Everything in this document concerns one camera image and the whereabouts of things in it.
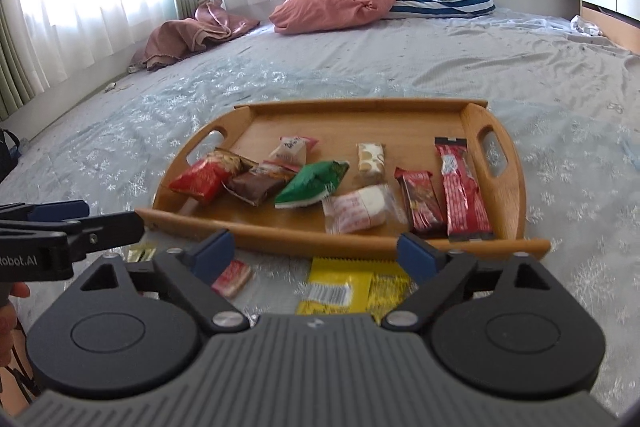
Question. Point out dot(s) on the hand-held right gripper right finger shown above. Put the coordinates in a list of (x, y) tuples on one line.
[(415, 254)]

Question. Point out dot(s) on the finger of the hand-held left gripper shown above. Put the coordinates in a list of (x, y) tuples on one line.
[(60, 210), (110, 229)]

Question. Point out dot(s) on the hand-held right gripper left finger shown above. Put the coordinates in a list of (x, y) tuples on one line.
[(217, 252)]

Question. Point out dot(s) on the small red white packet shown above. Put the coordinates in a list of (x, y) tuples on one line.
[(231, 279)]

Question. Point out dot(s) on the gold snack packet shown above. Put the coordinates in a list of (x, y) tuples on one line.
[(141, 253)]

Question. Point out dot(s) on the dark red chocolate bar packet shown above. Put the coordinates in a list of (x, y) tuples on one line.
[(420, 202)]

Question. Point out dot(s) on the clear white cake packet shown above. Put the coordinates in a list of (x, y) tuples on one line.
[(365, 207)]

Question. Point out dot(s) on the brown snack packet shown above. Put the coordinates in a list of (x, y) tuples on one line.
[(255, 189)]

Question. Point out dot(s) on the red orange snack packet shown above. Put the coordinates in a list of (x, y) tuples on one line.
[(197, 179)]

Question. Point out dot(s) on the long red snack packet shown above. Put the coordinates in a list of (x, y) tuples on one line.
[(462, 192)]

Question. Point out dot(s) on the yellow snack packet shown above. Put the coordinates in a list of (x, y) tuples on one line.
[(340, 279)]

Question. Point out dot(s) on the small cream dotted packet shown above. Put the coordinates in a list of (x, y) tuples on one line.
[(370, 159)]

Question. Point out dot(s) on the green snack packet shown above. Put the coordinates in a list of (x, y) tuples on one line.
[(310, 184)]

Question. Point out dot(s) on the white pink snack packet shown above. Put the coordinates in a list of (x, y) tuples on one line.
[(292, 149)]

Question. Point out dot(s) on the person's left hand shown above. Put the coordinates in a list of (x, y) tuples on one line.
[(6, 324)]

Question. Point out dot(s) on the black bag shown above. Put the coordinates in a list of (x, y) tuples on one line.
[(7, 152)]

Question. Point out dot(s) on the grey snowflake bedsheet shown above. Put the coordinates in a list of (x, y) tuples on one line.
[(350, 67)]

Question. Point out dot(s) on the mauve crumpled cloth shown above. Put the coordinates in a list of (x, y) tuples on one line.
[(190, 34)]

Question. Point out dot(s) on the pink pillow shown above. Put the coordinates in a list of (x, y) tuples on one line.
[(335, 2)]

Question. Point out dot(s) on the crumpled white plastic bag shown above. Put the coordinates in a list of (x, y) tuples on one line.
[(585, 25)]

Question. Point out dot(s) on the wooden bed frame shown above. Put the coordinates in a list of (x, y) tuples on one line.
[(615, 29)]

